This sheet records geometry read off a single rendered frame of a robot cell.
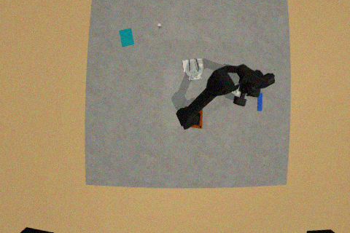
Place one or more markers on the blue flat rectangular plate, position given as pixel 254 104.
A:
pixel 260 102

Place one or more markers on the teal rectangular plate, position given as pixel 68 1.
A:
pixel 126 37

